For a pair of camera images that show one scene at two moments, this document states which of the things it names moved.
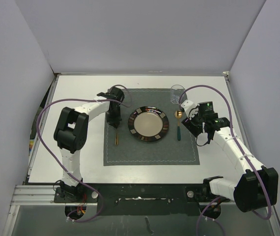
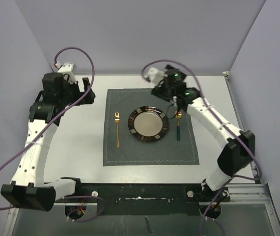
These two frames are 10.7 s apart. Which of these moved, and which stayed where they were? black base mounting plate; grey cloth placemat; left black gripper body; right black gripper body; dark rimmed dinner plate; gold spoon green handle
Moved: left black gripper body; right black gripper body
Stayed: dark rimmed dinner plate; gold spoon green handle; grey cloth placemat; black base mounting plate
